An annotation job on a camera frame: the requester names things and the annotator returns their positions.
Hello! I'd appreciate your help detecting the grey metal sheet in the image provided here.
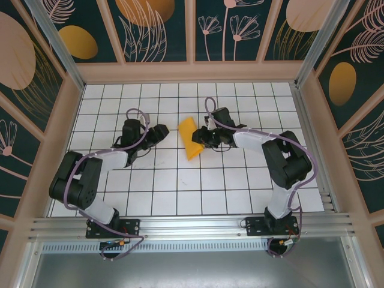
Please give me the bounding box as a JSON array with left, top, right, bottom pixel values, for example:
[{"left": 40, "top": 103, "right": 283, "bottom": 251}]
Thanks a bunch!
[{"left": 26, "top": 236, "right": 370, "bottom": 288}]

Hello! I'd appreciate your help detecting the aluminium side rail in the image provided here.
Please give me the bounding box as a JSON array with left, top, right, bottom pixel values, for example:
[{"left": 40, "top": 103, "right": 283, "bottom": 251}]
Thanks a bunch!
[{"left": 292, "top": 83, "right": 335, "bottom": 214}]

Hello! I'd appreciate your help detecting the black controller board with wires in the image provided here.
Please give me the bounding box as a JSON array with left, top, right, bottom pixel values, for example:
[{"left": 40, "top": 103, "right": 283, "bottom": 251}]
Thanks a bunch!
[
  {"left": 98, "top": 239, "right": 128, "bottom": 262},
  {"left": 266, "top": 236, "right": 301, "bottom": 259}
]

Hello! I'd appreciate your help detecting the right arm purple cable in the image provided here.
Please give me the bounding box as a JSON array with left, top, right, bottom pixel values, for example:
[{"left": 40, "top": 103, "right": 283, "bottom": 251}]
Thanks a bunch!
[{"left": 205, "top": 96, "right": 318, "bottom": 259}]

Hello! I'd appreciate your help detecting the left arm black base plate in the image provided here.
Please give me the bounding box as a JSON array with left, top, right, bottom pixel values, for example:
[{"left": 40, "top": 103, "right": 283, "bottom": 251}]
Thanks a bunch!
[{"left": 85, "top": 218, "right": 142, "bottom": 239}]

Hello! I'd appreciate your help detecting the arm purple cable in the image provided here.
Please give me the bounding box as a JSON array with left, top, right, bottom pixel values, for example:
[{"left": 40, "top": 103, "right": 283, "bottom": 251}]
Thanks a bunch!
[
  {"left": 61, "top": 108, "right": 151, "bottom": 261},
  {"left": 205, "top": 96, "right": 318, "bottom": 259}
]

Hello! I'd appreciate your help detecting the long aluminium mounting rail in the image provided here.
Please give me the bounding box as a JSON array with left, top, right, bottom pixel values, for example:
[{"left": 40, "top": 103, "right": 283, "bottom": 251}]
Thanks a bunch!
[{"left": 28, "top": 212, "right": 358, "bottom": 241}]

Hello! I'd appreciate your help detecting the yellow cloth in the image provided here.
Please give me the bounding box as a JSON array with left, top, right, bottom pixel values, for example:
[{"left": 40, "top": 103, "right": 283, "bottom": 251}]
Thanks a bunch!
[{"left": 178, "top": 116, "right": 205, "bottom": 162}]

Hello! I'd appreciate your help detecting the slotted grey cable duct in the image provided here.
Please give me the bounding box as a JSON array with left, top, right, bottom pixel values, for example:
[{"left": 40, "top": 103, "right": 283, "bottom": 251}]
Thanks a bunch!
[{"left": 41, "top": 242, "right": 271, "bottom": 253}]

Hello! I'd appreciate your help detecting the aluminium corner post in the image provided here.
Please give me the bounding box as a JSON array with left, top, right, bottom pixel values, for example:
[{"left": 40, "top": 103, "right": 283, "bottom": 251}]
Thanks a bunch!
[
  {"left": 293, "top": 0, "right": 352, "bottom": 88},
  {"left": 23, "top": 0, "right": 86, "bottom": 91}
]

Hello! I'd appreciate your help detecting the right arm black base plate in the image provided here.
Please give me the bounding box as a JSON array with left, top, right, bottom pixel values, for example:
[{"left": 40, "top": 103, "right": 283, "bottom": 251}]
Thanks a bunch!
[{"left": 244, "top": 215, "right": 299, "bottom": 238}]

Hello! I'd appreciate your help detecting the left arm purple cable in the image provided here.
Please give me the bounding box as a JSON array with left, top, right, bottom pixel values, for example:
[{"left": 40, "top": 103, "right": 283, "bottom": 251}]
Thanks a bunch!
[{"left": 61, "top": 108, "right": 151, "bottom": 261}]

